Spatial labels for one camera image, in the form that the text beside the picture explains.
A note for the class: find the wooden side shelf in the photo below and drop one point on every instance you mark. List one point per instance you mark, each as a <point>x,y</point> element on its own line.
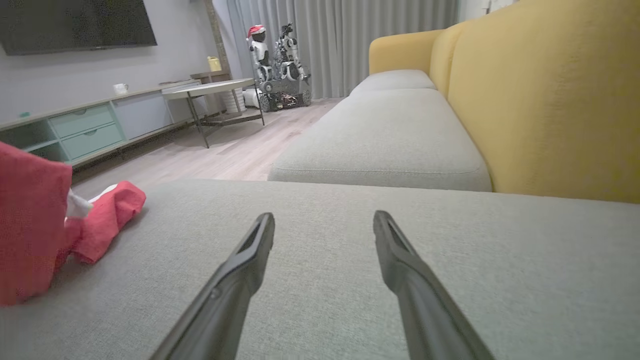
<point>212,76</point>

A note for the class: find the black wall television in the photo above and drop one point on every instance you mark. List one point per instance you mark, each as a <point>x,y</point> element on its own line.
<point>75,22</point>

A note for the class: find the grey coffee table black legs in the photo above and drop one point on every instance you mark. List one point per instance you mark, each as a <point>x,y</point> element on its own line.
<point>210,88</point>

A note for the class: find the red jersey thin white stripes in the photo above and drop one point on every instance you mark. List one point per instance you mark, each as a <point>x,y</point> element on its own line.
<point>30,225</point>

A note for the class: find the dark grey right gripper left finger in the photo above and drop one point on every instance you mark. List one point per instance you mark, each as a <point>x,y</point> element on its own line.
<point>225,300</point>

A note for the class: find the short grey sofa seat cushion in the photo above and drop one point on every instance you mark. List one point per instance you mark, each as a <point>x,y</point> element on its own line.
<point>395,80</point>

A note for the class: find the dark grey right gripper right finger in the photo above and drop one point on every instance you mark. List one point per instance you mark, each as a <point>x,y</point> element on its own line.
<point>425,310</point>

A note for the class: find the large yellow sofa backrest cushion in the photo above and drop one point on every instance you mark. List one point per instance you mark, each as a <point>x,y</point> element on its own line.
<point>550,100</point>

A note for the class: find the grey sofa back cushion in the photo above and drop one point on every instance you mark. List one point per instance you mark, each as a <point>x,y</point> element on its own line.
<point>385,140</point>

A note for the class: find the red shorts wide white stripe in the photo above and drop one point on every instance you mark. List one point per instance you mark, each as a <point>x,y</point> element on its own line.
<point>107,220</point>

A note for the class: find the white mug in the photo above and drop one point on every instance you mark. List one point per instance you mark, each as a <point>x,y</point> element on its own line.
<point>120,89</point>

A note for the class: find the yellow sofa armrest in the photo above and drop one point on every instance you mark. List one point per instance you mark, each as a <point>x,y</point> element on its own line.
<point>400,50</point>

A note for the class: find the white and black robot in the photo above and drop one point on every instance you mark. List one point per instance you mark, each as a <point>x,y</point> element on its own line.
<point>290,55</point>

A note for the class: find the white round ribbed container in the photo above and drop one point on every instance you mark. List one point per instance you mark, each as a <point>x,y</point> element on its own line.
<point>233,101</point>

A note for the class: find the grey curtain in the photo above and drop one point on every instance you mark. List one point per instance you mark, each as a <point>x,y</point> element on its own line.
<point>340,40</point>

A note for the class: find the large grey sofa chaise cushion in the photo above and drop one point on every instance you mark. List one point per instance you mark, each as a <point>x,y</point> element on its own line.
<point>525,280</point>

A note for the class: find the black tracked robot base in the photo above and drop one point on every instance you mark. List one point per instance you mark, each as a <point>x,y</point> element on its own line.
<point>282,92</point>

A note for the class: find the long low TV cabinet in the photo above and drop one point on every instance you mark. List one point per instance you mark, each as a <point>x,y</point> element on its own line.
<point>85,120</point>

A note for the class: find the yellow jug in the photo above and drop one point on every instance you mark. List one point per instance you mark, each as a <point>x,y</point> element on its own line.
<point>214,64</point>

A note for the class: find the white robot with red cap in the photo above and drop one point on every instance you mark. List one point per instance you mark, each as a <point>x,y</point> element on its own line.
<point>259,50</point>

